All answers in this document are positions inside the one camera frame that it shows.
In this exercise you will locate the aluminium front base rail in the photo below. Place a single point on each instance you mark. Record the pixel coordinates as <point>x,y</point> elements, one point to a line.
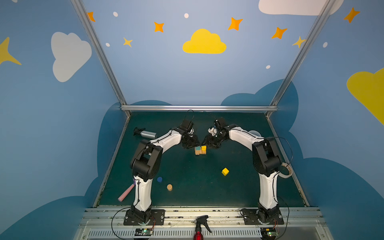
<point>212,223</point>

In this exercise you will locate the aluminium back frame rail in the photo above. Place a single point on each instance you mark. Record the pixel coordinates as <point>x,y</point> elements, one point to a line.
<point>199,108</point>

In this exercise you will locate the wooden cylinder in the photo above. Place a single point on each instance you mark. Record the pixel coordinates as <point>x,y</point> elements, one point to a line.
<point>169,187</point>

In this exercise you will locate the controller board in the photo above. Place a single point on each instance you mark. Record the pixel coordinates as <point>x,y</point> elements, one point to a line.
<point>268,234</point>
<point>143,233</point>

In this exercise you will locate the left controller board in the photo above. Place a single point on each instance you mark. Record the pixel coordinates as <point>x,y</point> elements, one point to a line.
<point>143,233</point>

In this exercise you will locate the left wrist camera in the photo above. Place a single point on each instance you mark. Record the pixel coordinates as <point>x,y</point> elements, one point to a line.
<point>187,126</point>

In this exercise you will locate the aluminium left frame post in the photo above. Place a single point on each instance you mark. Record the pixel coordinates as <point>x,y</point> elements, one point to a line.
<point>88,26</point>

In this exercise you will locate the red spray bottle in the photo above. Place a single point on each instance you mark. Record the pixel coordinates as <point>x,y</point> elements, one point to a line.
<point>201,220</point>

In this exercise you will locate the white tape roll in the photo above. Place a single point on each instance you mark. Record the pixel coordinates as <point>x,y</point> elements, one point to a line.
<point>287,167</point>

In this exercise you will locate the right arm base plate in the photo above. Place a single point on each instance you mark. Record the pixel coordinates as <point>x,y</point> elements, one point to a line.
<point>262,216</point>

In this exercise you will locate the silver spray bottle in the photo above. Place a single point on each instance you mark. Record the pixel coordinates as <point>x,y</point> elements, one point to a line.
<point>144,133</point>

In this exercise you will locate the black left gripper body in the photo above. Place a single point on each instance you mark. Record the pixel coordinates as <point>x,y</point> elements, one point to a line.
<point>191,141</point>

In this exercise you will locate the purple pink brush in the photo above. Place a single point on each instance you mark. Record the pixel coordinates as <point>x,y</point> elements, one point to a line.
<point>127,191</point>

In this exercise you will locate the right controller board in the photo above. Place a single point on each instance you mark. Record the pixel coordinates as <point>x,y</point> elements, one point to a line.
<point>268,234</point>

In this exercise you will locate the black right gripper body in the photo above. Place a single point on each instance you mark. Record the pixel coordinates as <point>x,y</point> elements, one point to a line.
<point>212,141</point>

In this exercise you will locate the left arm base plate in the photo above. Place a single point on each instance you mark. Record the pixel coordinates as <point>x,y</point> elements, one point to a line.
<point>134,218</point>

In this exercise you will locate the aluminium right frame post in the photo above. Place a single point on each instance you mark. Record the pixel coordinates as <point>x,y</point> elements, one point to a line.
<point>304,50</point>

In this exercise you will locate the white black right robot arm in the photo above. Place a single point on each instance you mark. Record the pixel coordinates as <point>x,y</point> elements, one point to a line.
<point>266,161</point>

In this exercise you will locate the light blue ceramic mug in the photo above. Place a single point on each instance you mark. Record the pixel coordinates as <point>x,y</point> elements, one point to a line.
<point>255,133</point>

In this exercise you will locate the aluminium frame post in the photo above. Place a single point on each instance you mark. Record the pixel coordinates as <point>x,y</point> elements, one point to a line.
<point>304,50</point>
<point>88,26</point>

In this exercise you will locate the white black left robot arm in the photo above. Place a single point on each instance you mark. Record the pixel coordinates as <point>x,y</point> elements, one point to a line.
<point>146,163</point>

